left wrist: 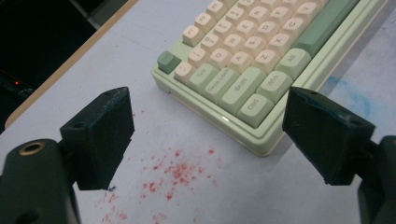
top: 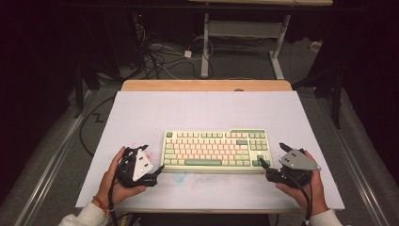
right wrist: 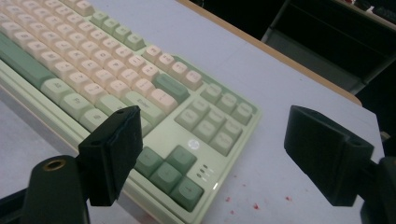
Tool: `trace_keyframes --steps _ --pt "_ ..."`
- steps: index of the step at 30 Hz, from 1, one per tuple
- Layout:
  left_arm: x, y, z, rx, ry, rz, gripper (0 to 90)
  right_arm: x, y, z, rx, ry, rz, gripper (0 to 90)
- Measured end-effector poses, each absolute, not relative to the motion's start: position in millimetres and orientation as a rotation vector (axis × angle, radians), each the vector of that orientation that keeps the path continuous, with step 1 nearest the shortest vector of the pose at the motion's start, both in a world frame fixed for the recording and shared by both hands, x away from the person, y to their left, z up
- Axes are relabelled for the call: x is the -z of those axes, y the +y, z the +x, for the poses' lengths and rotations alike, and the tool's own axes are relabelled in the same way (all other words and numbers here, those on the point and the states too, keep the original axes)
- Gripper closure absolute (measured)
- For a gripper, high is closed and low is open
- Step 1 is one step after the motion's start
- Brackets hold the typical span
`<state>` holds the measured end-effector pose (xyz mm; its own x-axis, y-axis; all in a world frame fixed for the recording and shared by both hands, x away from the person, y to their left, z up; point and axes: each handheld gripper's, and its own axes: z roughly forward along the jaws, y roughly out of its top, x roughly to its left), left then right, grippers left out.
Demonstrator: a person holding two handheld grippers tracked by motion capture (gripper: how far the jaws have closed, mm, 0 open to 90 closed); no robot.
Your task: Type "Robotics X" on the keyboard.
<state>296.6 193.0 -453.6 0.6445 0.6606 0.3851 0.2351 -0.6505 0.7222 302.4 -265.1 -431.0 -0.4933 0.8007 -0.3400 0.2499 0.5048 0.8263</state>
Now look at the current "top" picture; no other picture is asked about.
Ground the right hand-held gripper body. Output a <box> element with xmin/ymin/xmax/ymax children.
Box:
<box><xmin>264</xmin><ymin>148</ymin><xmax>322</xmax><ymax>189</ymax></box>

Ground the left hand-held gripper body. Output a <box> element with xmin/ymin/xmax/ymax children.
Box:
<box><xmin>116</xmin><ymin>146</ymin><xmax>158</xmax><ymax>189</ymax></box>

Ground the green and cream keyboard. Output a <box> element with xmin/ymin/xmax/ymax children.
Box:
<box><xmin>160</xmin><ymin>128</ymin><xmax>273</xmax><ymax>174</ymax></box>

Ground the person's right hand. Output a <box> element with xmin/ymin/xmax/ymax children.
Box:
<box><xmin>276</xmin><ymin>150</ymin><xmax>329</xmax><ymax>217</ymax></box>

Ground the person's left hand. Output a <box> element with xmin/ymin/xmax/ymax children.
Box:
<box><xmin>94</xmin><ymin>146</ymin><xmax>148</xmax><ymax>209</ymax></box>

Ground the white board sheet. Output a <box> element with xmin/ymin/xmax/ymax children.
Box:
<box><xmin>75</xmin><ymin>90</ymin><xmax>345</xmax><ymax>211</ymax></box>

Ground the black metal stand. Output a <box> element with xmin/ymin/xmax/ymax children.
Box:
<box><xmin>293</xmin><ymin>60</ymin><xmax>343</xmax><ymax>130</ymax></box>
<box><xmin>72</xmin><ymin>60</ymin><xmax>102</xmax><ymax>120</ymax></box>

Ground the white-framed desk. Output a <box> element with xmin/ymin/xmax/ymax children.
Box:
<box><xmin>187</xmin><ymin>0</ymin><xmax>334</xmax><ymax>80</ymax></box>

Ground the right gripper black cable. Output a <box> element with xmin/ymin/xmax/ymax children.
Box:
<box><xmin>283</xmin><ymin>170</ymin><xmax>314</xmax><ymax>226</ymax></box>

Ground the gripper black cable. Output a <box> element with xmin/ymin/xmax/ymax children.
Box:
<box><xmin>283</xmin><ymin>170</ymin><xmax>314</xmax><ymax>226</ymax></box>
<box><xmin>107</xmin><ymin>159</ymin><xmax>126</xmax><ymax>226</ymax></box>

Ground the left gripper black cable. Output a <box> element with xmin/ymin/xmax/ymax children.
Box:
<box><xmin>107</xmin><ymin>159</ymin><xmax>126</xmax><ymax>226</ymax></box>

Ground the orange bracelet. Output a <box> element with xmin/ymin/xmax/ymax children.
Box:
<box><xmin>91</xmin><ymin>195</ymin><xmax>111</xmax><ymax>217</ymax></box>

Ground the metal floor rail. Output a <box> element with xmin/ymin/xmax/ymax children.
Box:
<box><xmin>13</xmin><ymin>89</ymin><xmax>95</xmax><ymax>226</ymax></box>
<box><xmin>314</xmin><ymin>93</ymin><xmax>391</xmax><ymax>226</ymax></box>

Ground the black floor cable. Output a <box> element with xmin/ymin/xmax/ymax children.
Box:
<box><xmin>78</xmin><ymin>95</ymin><xmax>117</xmax><ymax>158</ymax></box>

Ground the tangle of floor cables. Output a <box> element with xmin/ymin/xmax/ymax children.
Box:
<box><xmin>133</xmin><ymin>23</ymin><xmax>215</xmax><ymax>81</ymax></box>

